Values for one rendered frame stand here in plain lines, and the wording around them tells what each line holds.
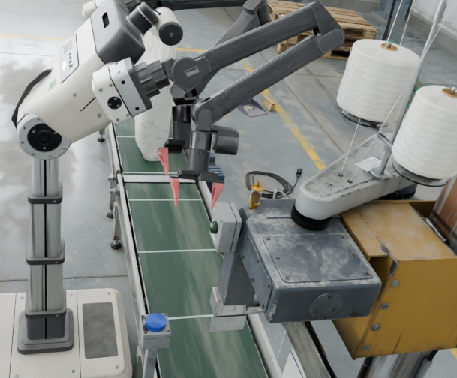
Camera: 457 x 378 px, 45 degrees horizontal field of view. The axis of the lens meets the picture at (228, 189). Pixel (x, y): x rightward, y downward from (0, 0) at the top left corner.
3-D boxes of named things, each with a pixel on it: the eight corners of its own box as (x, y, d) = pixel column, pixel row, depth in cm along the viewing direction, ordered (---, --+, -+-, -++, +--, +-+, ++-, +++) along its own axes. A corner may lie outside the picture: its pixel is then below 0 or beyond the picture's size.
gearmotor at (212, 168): (188, 166, 348) (191, 145, 340) (211, 166, 352) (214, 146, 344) (198, 193, 324) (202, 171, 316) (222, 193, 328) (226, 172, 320)
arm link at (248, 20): (259, 15, 182) (254, -10, 172) (272, 22, 179) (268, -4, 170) (174, 108, 171) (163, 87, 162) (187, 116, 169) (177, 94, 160)
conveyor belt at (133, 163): (98, 50, 487) (98, 40, 482) (142, 54, 498) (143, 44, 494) (123, 189, 311) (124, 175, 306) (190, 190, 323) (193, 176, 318)
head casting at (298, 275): (215, 286, 142) (236, 190, 127) (302, 281, 150) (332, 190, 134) (248, 382, 119) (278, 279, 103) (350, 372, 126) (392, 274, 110)
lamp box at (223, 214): (208, 232, 132) (214, 202, 127) (226, 232, 133) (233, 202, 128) (216, 253, 126) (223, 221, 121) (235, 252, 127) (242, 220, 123)
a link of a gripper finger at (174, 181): (196, 209, 145) (199, 173, 144) (169, 207, 143) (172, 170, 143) (192, 207, 151) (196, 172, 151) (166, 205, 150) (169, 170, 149)
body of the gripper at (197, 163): (217, 180, 146) (220, 152, 145) (179, 176, 143) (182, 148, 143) (213, 179, 152) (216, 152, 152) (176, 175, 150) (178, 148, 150)
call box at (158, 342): (137, 328, 163) (139, 314, 160) (164, 326, 166) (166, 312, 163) (141, 349, 157) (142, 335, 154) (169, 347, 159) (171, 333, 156)
